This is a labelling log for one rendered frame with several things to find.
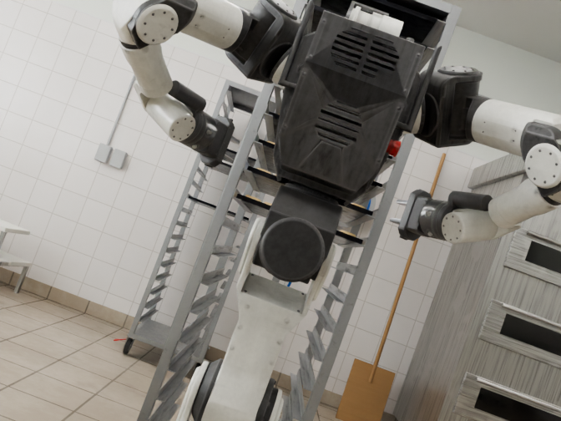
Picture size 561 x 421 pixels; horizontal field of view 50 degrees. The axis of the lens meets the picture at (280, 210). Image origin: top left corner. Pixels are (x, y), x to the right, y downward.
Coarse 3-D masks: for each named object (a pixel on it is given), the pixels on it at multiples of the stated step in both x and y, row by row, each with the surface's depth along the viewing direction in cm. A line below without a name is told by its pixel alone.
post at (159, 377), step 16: (304, 0) 184; (256, 112) 182; (256, 128) 182; (240, 160) 181; (240, 176) 183; (224, 192) 180; (224, 208) 180; (208, 240) 179; (208, 256) 179; (192, 288) 178; (176, 320) 178; (176, 336) 178; (160, 368) 177; (160, 384) 177; (144, 400) 176; (144, 416) 176
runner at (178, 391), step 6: (180, 384) 234; (186, 384) 237; (174, 390) 223; (180, 390) 226; (174, 396) 217; (162, 402) 196; (168, 402) 207; (174, 402) 210; (156, 408) 188; (162, 408) 198; (168, 408) 200; (156, 414) 191; (162, 414) 193; (150, 420) 181; (156, 420) 186
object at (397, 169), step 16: (448, 32) 183; (400, 160) 181; (400, 176) 180; (384, 192) 181; (384, 208) 180; (368, 240) 179; (368, 256) 179; (352, 288) 178; (352, 304) 178; (336, 336) 177; (336, 352) 177; (320, 368) 179; (320, 384) 176; (320, 400) 176; (304, 416) 176
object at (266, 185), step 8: (248, 168) 182; (256, 176) 190; (264, 176) 182; (272, 176) 182; (264, 184) 205; (272, 184) 195; (280, 184) 186; (264, 192) 239; (272, 192) 225; (344, 208) 187; (352, 208) 182; (360, 208) 181; (344, 216) 215; (352, 216) 204; (360, 216) 194
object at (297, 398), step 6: (294, 378) 231; (300, 378) 221; (294, 384) 221; (300, 384) 214; (294, 390) 211; (300, 390) 207; (294, 396) 202; (300, 396) 201; (294, 402) 194; (300, 402) 195; (294, 408) 186; (300, 408) 188; (294, 414) 179; (300, 414) 182; (300, 420) 176
